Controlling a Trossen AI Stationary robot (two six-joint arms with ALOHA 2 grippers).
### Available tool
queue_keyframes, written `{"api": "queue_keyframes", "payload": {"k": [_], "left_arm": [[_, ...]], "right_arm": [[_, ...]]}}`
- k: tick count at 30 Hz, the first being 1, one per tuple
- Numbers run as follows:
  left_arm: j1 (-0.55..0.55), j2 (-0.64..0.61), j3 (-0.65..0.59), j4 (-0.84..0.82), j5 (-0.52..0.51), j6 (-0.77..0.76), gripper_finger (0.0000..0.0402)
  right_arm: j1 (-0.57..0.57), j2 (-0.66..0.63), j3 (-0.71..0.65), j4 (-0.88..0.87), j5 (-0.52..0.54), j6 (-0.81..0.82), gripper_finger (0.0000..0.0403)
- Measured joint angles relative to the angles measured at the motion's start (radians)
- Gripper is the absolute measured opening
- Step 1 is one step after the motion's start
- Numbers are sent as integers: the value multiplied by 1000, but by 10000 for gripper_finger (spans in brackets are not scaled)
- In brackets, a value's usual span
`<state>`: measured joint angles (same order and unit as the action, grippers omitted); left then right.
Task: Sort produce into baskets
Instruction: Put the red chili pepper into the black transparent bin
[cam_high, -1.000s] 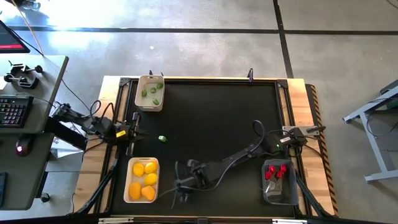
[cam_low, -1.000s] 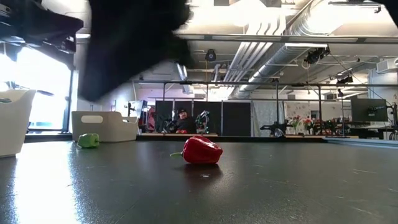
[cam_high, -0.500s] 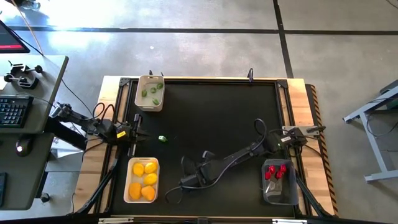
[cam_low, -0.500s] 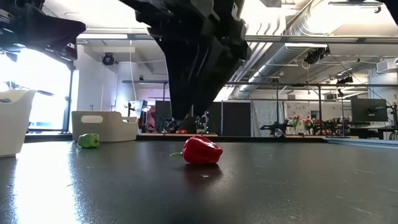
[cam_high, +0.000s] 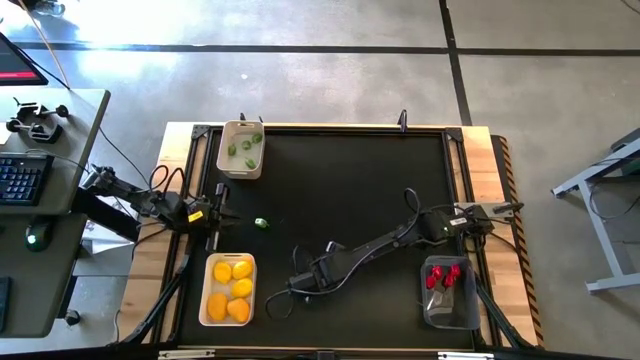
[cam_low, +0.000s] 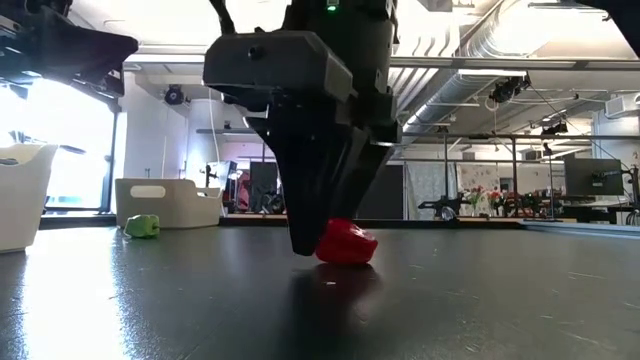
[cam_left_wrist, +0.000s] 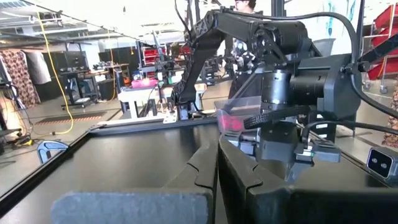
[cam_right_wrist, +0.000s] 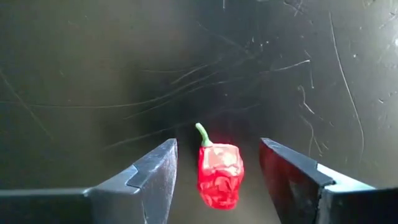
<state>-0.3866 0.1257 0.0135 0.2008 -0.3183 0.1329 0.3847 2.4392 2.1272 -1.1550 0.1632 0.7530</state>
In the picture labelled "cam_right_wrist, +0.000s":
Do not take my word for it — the black table mat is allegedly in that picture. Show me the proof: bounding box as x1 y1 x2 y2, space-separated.
0 0 398 224

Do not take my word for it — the small red pepper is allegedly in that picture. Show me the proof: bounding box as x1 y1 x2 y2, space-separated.
195 122 246 211

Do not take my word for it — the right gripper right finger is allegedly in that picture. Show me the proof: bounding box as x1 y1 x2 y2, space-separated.
259 137 398 224

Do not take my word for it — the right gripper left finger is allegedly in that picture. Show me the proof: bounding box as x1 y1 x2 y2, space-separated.
0 138 179 224

